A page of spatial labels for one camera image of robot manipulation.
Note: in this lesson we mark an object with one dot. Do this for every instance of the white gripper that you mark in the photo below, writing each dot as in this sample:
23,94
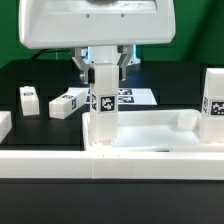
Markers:
85,23

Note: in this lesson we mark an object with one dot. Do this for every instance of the white desk tabletop tray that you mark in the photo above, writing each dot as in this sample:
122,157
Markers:
154,131

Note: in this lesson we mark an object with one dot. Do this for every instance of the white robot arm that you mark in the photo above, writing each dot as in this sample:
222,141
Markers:
110,53

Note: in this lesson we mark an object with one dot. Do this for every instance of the fiducial marker sheet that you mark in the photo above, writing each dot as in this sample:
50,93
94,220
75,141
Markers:
136,96

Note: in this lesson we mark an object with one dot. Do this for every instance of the white left fence block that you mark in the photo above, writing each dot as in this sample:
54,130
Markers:
5,124

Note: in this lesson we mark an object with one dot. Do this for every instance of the white front fence bar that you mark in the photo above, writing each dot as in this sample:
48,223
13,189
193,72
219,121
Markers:
129,165

